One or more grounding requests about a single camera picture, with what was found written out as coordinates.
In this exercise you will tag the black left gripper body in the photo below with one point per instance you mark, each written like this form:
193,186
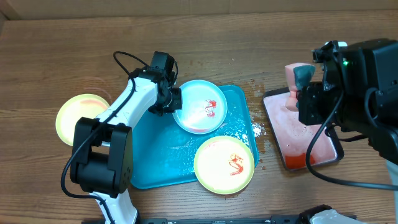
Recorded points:
169,104

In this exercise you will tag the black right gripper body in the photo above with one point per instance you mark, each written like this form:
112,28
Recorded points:
317,104

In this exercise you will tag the pink and green sponge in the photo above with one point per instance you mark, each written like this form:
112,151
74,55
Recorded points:
298,75

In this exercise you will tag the light blue plate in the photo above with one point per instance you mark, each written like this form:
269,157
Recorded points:
204,107

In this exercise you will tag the yellow plate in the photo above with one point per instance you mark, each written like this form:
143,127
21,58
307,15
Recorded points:
85,105
224,165

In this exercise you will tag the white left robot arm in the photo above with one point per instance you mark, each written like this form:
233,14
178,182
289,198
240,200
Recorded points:
101,160

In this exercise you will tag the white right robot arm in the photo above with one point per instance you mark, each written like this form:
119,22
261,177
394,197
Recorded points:
358,92

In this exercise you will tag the black tray with red water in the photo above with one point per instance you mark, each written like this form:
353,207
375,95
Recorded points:
292,137

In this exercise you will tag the blue plastic tray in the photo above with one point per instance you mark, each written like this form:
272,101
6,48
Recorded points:
163,152

